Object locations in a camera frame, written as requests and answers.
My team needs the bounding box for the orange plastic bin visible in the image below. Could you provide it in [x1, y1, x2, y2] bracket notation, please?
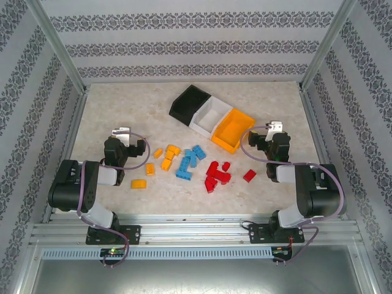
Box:
[210, 107, 257, 154]

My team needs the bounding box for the white plastic bin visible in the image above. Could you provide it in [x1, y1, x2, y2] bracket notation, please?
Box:
[189, 95, 233, 138]

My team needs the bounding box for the black plastic bin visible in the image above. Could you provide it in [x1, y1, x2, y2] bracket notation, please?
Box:
[168, 84, 213, 127]

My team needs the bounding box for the left small circuit board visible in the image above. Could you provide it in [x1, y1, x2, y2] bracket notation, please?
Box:
[100, 247, 127, 257]

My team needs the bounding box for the grey metal panel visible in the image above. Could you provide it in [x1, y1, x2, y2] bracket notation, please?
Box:
[18, 244, 377, 294]

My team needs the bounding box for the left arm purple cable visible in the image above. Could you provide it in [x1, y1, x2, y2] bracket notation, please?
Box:
[76, 132, 151, 269]

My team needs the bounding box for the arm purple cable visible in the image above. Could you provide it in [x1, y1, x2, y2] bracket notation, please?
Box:
[240, 124, 346, 267]
[76, 132, 151, 269]

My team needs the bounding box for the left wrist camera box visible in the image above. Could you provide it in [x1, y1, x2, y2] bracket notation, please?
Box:
[110, 126, 133, 146]

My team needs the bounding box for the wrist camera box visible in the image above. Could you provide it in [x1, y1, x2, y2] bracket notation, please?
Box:
[265, 120, 284, 142]
[110, 126, 133, 146]

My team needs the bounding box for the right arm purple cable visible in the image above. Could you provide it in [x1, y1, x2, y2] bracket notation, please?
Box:
[240, 124, 346, 267]

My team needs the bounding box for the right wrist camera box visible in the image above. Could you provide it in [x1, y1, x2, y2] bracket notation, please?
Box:
[265, 120, 284, 142]

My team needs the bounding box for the left aluminium side rail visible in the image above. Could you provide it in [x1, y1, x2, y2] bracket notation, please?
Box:
[41, 87, 90, 224]

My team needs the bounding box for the aluminium side rail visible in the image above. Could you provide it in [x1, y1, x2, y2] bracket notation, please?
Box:
[41, 87, 90, 224]
[299, 87, 350, 223]

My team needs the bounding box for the right aluminium side rail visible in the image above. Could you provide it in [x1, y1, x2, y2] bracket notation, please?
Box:
[299, 87, 350, 223]

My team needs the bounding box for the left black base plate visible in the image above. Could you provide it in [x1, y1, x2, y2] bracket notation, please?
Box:
[85, 224, 142, 246]

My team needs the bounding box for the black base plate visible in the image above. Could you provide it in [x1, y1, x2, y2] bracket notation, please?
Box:
[85, 224, 142, 246]
[247, 222, 306, 245]

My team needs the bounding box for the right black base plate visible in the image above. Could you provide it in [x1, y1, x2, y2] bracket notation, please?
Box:
[247, 222, 306, 245]

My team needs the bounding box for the aluminium mounting rail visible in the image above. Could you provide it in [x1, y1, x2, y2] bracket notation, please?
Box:
[29, 213, 366, 247]

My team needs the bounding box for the left aluminium frame post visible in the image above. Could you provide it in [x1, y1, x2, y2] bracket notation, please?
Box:
[25, 0, 89, 94]

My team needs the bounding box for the aluminium frame post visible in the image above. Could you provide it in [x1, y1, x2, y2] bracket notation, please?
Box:
[299, 0, 358, 92]
[25, 0, 89, 94]

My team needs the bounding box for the right aluminium frame post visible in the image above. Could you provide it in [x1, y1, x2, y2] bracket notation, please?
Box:
[299, 0, 358, 92]

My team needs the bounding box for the slotted grey cable duct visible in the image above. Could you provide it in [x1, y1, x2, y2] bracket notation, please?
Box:
[41, 246, 274, 261]

